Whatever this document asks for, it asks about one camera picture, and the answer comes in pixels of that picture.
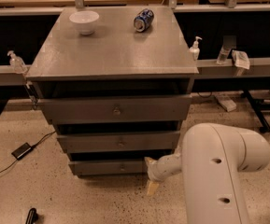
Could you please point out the grey bottom drawer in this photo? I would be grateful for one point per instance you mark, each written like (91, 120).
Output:
(108, 167)

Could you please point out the clear plastic water bottle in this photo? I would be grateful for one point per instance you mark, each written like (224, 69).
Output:
(225, 49)

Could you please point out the grey drawer cabinet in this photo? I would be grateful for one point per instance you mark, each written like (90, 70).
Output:
(114, 61)

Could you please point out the white ceramic bowl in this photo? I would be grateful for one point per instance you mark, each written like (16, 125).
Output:
(84, 22)

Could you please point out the blue soda can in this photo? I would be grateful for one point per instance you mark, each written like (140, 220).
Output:
(143, 20)

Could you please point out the crumpled paper packet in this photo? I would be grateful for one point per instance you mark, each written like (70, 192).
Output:
(240, 59)

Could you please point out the grey drawer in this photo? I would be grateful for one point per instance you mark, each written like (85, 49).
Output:
(108, 167)
(116, 109)
(107, 142)

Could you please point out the grey top drawer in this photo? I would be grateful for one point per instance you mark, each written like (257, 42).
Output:
(116, 109)

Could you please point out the clear left pump bottle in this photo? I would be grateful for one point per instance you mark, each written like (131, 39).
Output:
(17, 63)

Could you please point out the black power adapter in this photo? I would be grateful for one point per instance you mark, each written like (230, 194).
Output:
(21, 151)

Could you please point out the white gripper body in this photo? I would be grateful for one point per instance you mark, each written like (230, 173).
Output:
(155, 172)

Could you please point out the grey metal rail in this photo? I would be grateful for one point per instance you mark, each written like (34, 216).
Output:
(206, 69)

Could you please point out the white power strip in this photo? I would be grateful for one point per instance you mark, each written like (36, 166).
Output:
(226, 102)

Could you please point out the black object on floor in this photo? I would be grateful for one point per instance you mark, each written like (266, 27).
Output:
(32, 217)

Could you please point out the grey middle drawer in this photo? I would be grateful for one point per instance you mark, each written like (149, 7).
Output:
(107, 142)

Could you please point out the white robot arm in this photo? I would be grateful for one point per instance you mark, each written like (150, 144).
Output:
(210, 159)

